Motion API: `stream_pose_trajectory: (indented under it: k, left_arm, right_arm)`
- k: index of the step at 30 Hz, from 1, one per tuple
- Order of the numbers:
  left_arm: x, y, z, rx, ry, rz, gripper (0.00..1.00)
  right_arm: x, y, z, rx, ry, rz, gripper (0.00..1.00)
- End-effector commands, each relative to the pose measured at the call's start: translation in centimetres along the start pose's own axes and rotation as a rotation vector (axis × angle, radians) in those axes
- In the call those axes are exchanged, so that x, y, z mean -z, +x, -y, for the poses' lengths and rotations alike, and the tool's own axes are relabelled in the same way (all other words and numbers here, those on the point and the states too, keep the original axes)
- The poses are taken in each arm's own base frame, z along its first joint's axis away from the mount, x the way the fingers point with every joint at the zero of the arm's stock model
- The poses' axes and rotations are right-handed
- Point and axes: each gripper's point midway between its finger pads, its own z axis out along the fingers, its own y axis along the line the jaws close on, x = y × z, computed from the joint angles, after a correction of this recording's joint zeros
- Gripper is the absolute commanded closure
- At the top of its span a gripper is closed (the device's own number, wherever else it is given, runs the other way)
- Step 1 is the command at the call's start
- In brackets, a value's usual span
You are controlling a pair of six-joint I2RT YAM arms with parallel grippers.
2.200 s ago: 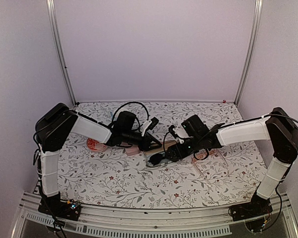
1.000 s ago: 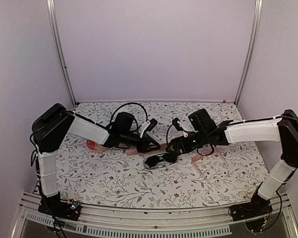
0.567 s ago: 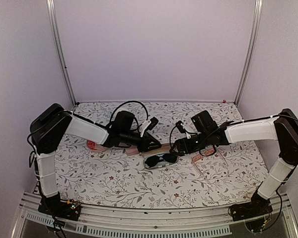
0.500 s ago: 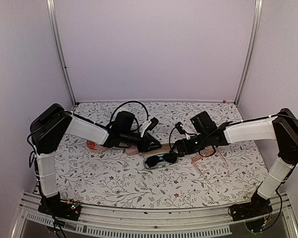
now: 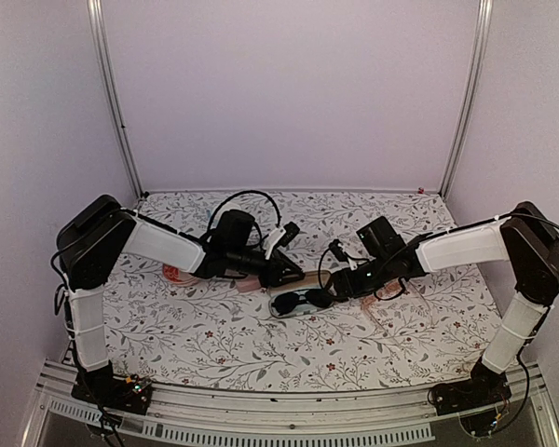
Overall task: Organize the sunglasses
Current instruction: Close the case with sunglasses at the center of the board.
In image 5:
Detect black cable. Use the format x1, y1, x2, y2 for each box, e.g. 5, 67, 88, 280
319, 246, 418, 302
207, 189, 283, 234

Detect light blue mug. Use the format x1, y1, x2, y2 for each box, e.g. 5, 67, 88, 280
209, 200, 242, 222

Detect brown plaid glasses case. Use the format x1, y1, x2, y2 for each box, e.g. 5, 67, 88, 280
267, 270, 335, 318

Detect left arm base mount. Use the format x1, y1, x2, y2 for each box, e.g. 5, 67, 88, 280
71, 363, 153, 415

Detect black frame glasses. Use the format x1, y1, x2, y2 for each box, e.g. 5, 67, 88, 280
271, 289, 334, 316

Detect red patterned bowl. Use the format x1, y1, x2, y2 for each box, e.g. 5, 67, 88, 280
162, 264, 198, 287

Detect right black cable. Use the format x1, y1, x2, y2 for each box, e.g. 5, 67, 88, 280
319, 246, 418, 302

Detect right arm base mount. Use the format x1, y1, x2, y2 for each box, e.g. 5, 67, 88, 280
428, 360, 511, 415

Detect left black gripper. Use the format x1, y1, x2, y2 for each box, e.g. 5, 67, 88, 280
228, 246, 307, 289

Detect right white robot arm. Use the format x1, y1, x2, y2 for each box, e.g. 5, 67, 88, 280
318, 201, 559, 406

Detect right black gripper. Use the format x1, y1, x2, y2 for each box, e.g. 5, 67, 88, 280
320, 253, 393, 303

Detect pink translucent sunglasses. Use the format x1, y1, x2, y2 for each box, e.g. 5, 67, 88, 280
359, 281, 442, 344

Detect pink glasses case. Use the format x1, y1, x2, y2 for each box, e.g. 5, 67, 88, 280
236, 276, 263, 293

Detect left aluminium frame post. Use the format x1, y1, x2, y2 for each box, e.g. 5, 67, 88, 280
87, 0, 143, 198

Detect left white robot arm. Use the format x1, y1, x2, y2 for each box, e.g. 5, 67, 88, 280
49, 192, 305, 404

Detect left black cable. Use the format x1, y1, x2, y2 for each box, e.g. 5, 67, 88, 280
207, 189, 283, 234

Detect right aluminium frame post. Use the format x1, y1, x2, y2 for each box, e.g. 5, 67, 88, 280
439, 0, 494, 202

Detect aluminium frame post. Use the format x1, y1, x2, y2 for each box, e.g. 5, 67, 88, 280
439, 0, 494, 202
87, 0, 143, 198

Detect front aluminium rail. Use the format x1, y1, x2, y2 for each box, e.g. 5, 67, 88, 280
20, 362, 559, 446

